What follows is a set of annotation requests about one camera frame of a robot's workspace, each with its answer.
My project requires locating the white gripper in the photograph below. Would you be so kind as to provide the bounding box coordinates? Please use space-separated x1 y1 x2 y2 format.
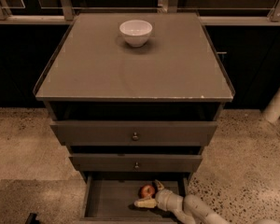
134 180 183 212

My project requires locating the red apple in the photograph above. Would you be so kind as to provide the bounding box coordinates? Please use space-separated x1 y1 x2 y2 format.
139 185 156 198

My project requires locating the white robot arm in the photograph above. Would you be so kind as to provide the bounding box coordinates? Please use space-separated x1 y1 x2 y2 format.
133 180 230 224

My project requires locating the bottom grey drawer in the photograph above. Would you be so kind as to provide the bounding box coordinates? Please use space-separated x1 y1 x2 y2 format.
80 172 188 224

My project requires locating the grey drawer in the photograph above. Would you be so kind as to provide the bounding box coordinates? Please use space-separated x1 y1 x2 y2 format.
50 120 217 147
69 154 203 173
80 172 188 224

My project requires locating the brass top drawer knob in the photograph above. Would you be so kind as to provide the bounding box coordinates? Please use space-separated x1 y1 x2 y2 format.
132 133 139 141

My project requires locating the middle grey drawer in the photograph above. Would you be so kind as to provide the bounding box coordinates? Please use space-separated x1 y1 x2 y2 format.
69 154 203 173

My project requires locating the grey drawer cabinet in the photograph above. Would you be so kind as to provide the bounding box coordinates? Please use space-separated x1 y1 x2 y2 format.
33 12 236 224

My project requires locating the top grey drawer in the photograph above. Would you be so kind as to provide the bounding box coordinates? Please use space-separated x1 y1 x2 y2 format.
50 120 217 147

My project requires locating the black object on floor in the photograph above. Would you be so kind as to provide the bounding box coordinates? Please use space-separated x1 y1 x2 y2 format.
25 213 40 224

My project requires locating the white ceramic bowl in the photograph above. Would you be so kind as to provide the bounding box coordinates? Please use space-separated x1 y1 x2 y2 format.
119 20 153 48

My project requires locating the white cylindrical post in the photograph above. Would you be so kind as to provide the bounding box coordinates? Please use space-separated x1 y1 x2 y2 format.
263 88 280 123

